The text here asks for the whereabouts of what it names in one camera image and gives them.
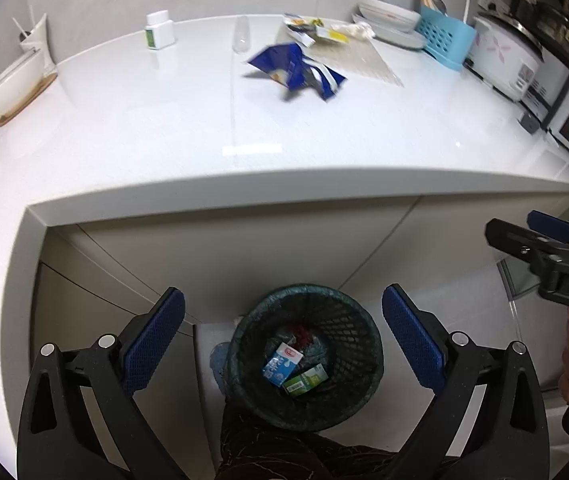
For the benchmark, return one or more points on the white microwave oven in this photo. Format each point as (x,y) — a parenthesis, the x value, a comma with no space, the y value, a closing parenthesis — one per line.
(543,94)

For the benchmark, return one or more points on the clear bubble wrap sheet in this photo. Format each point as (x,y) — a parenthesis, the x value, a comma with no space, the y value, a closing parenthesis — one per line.
(357,57)

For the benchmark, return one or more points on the small black device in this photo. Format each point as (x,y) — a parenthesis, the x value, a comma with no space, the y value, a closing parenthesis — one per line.
(530,123)

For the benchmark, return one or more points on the white blue-rimmed bowl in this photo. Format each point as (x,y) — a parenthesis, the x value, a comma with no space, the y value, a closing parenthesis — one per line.
(388,14)

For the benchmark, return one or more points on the crumpled white tissue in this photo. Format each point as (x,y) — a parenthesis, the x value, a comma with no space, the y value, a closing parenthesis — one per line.
(360,31)

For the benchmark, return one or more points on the black mesh trash bin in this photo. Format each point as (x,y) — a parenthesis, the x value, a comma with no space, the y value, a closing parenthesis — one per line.
(347,344)

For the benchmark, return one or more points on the red mesh net bag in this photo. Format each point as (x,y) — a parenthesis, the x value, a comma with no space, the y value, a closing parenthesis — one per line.
(296,337)

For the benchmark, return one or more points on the white floral rice cooker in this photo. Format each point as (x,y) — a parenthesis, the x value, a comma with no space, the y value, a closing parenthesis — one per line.
(505,54)

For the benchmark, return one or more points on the white pill bottle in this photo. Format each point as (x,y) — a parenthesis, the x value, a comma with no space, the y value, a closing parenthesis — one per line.
(159,30)

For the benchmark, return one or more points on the blue snack wrapper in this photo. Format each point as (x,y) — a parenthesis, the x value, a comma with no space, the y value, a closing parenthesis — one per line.
(288,65)

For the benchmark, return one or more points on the wooden coaster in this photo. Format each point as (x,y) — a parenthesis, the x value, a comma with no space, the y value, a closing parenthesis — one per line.
(30,98)

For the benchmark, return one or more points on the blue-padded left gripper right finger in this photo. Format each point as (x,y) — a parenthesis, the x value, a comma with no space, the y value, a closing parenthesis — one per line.
(487,417)

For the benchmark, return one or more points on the white blue-patterned plate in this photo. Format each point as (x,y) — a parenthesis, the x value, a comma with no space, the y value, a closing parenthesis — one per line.
(406,40)

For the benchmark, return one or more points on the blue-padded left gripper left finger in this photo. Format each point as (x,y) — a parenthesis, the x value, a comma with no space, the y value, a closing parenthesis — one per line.
(56,438)

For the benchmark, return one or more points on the yellow silver snack wrapper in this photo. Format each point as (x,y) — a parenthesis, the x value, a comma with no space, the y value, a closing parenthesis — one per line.
(307,31)

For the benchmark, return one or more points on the blue white milk carton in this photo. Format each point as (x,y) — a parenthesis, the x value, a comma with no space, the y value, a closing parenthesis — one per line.
(282,364)

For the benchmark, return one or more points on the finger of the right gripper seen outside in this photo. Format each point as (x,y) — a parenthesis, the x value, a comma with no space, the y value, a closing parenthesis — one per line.
(543,244)

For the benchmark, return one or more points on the white lidded bowl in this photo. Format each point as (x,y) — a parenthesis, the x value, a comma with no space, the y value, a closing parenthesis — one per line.
(20,78)

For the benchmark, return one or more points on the blue plastic utensil holder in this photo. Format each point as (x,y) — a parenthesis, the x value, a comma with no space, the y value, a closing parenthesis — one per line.
(449,40)

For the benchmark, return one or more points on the green cardboard box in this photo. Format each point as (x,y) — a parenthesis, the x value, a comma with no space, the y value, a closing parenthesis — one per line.
(306,381)

